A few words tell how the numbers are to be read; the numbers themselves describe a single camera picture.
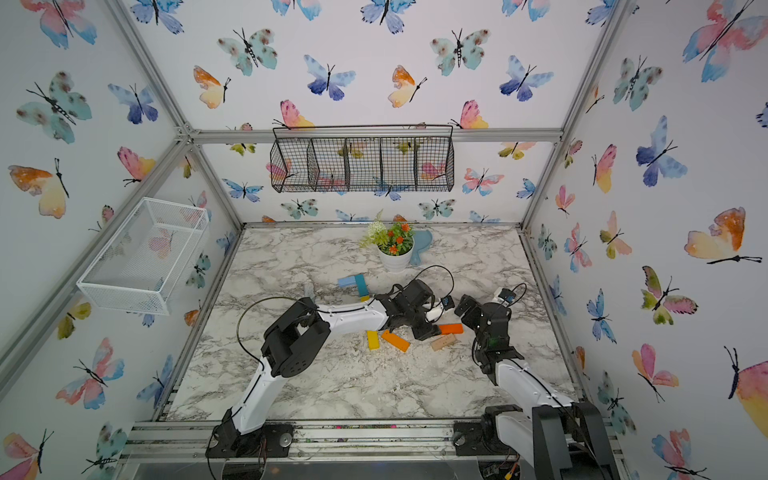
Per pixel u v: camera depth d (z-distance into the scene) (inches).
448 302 31.8
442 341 35.5
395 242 37.8
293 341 21.4
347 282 41.2
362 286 41.0
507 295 29.9
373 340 35.4
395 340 35.8
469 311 31.1
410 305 29.7
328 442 29.6
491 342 26.4
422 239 46.2
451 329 36.1
